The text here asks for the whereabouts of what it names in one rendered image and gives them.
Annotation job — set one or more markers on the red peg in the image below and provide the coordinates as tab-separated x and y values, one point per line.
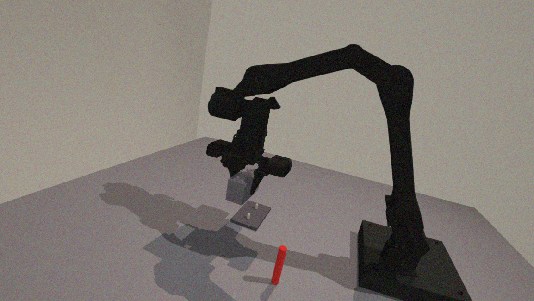
279	264

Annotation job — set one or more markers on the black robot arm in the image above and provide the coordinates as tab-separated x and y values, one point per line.
402	252

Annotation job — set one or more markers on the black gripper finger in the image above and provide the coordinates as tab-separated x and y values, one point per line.
258	176
232	171

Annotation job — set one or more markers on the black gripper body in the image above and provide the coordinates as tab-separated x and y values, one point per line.
277	165

